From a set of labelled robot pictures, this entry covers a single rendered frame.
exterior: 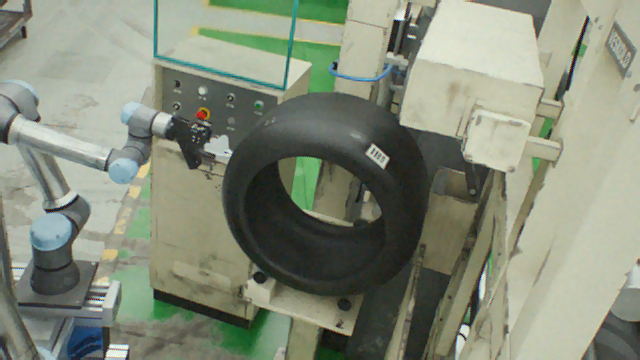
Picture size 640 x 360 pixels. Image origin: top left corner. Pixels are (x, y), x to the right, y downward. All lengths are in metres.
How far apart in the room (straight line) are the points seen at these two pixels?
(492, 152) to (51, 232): 1.37
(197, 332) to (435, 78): 2.05
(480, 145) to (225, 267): 1.81
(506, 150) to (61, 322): 1.54
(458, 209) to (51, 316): 1.38
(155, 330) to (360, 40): 1.75
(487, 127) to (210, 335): 2.08
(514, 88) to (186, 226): 1.83
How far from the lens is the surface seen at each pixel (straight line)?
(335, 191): 2.02
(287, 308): 1.90
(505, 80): 1.14
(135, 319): 2.98
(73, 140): 1.78
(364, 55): 1.81
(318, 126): 1.50
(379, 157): 1.48
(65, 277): 2.06
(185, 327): 2.93
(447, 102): 1.16
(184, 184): 2.54
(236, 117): 2.35
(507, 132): 1.08
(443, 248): 1.98
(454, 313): 2.17
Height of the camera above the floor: 2.12
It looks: 31 degrees down
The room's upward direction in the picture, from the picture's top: 10 degrees clockwise
